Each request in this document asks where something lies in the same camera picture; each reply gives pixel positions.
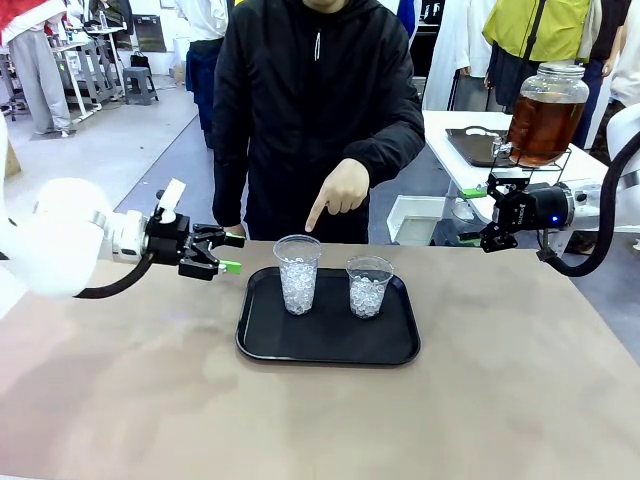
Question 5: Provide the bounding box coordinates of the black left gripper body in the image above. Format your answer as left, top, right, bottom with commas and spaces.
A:
144, 214, 194, 267

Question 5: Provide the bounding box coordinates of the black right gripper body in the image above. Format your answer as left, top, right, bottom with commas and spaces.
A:
498, 183, 572, 233

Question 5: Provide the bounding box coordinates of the tall clear plastic iced cup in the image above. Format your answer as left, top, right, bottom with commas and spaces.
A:
272, 233, 322, 317

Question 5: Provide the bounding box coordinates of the person's left forearm black sleeve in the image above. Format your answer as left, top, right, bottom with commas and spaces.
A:
344, 112, 427, 190

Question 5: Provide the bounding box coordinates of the glass tea drink dispenser jar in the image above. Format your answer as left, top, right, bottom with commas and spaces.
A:
506, 61, 591, 168

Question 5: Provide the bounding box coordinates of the short clear plastic iced cup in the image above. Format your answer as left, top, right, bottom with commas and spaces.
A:
345, 255, 395, 321

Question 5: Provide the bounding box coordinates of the person's left hand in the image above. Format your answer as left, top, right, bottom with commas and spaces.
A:
303, 158, 373, 234

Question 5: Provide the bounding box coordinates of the dark brown serving tray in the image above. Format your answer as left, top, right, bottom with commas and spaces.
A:
444, 126, 516, 169

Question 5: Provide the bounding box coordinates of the white plastic bin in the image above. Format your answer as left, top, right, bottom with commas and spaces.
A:
386, 194, 447, 247

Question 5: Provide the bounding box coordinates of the white hanging garment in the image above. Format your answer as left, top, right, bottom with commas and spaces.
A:
422, 0, 497, 113

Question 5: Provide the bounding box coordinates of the black plastic serving tray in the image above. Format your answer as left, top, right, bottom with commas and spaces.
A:
235, 266, 422, 369

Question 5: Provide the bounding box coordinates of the grey plastic stool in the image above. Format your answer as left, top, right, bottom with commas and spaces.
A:
121, 65, 161, 107

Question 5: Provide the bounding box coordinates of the person torso in black jacket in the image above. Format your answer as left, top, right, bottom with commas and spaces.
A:
211, 0, 427, 245

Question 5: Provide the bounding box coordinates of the yellow-green jacket on mannequin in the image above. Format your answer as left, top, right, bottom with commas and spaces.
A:
481, 0, 594, 62

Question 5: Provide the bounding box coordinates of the figure with navy apron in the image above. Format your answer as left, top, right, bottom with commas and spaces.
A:
173, 0, 232, 150

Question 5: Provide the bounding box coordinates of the cardboard box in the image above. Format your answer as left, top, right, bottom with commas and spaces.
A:
0, 143, 24, 179

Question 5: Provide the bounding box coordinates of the grey standing desk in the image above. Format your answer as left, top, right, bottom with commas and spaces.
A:
48, 25, 127, 114

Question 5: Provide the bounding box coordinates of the bystander in grey trousers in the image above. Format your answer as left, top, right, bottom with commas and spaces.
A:
0, 0, 74, 137

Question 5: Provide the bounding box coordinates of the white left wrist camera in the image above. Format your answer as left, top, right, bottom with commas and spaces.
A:
155, 178, 188, 224

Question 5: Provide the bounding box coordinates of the black wire dispenser stand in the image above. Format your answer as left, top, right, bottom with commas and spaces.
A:
486, 146, 574, 190

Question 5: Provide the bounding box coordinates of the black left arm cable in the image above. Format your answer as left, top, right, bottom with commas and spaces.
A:
73, 252, 154, 301

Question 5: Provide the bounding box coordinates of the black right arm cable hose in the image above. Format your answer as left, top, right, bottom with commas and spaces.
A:
535, 137, 640, 278

